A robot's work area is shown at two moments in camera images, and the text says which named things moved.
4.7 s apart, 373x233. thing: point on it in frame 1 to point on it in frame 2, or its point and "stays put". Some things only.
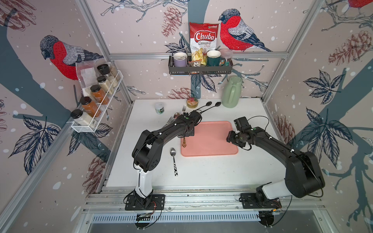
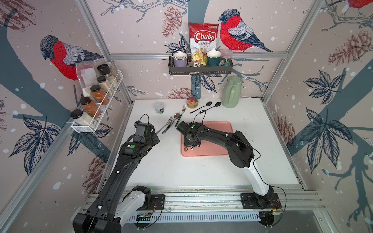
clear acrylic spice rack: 99,80 stays put
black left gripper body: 189,134 to 153,140
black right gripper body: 235,138 to 187,143
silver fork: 170,120 stays put
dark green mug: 213,58 stays put
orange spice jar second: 99,94 stays put
